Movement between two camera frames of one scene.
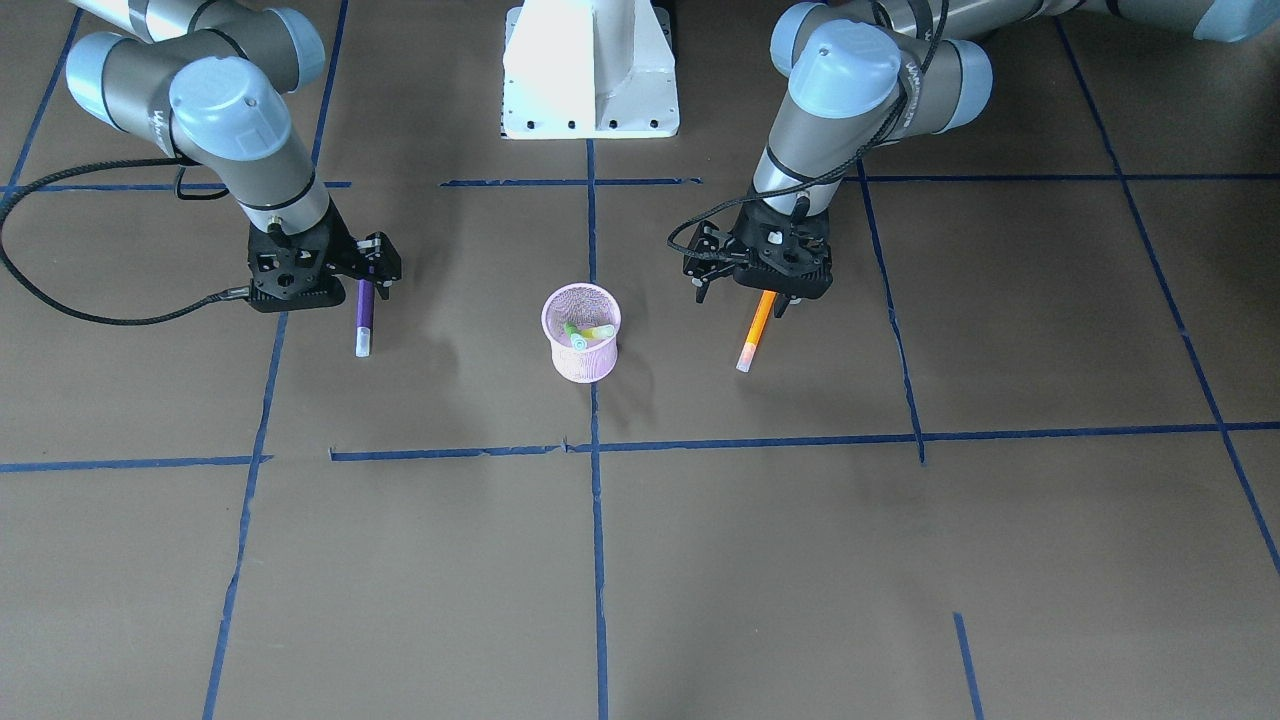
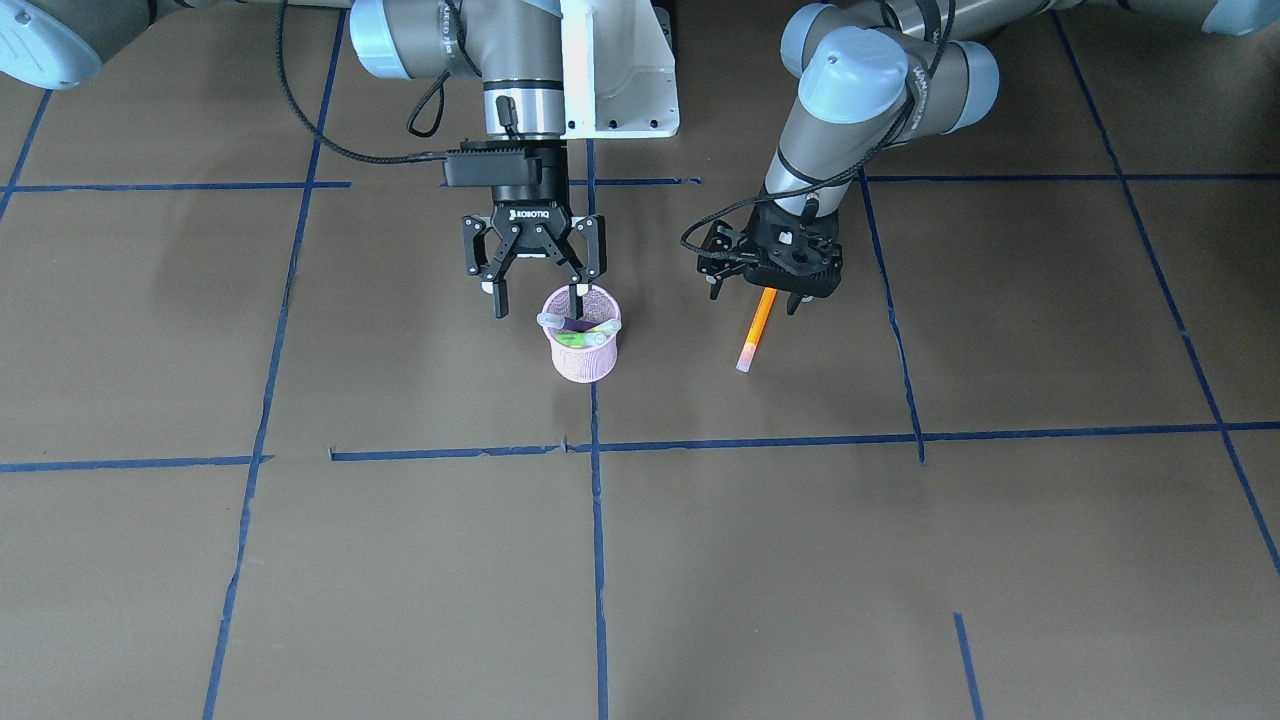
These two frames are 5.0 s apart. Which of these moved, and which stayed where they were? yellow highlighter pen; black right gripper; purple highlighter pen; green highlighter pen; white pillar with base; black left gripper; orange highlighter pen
Moved: green highlighter pen; purple highlighter pen; black right gripper
Stayed: black left gripper; white pillar with base; orange highlighter pen; yellow highlighter pen
